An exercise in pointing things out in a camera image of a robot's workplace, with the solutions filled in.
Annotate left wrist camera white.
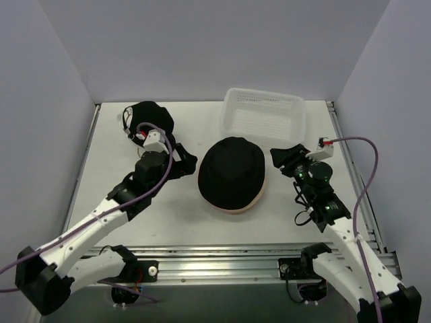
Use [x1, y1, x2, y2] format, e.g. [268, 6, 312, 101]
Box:
[143, 129, 167, 153]

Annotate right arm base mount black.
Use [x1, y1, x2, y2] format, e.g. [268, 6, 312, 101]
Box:
[277, 257, 323, 281]

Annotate black baseball cap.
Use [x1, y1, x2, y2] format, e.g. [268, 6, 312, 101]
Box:
[131, 101, 176, 147]

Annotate beige bucket hat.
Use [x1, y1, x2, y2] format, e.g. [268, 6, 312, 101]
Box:
[208, 179, 267, 215]

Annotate aluminium rail frame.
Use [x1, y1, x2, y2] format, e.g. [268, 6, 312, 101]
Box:
[32, 244, 401, 290]

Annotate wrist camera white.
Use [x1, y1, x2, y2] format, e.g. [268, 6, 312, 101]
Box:
[306, 137, 334, 162]
[143, 129, 167, 153]

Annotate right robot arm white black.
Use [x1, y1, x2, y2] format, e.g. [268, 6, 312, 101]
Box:
[270, 139, 422, 322]

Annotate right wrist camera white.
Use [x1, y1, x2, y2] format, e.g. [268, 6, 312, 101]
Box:
[306, 137, 334, 162]

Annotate white plastic basket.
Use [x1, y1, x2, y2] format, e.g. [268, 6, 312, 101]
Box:
[220, 87, 306, 148]

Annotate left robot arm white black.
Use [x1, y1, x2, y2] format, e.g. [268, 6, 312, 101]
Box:
[15, 143, 197, 316]

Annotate black hat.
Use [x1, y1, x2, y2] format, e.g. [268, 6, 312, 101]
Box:
[197, 137, 266, 209]

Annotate white baseball cap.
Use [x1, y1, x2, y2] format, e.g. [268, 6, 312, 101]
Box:
[117, 106, 135, 139]

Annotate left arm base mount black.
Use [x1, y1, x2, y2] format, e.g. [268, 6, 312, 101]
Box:
[107, 260, 159, 283]

